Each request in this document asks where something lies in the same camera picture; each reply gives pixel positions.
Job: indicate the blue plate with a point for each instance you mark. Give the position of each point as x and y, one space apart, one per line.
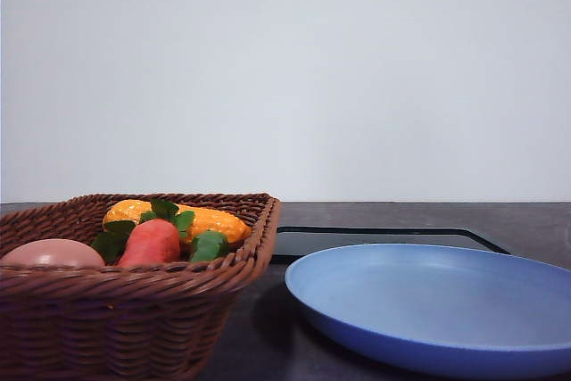
440 303

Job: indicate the brown egg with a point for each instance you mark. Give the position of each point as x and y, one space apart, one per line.
51 254

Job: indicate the brown wicker basket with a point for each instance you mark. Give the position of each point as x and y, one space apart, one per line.
138 322

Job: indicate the black tray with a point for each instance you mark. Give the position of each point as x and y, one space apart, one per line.
292 241

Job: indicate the yellow toy corn cob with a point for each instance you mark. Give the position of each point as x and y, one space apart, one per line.
233 231

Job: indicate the green toy vegetable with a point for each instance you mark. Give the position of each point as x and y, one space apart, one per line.
210 246

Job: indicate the orange toy carrot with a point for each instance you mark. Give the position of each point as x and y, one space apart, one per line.
154 239

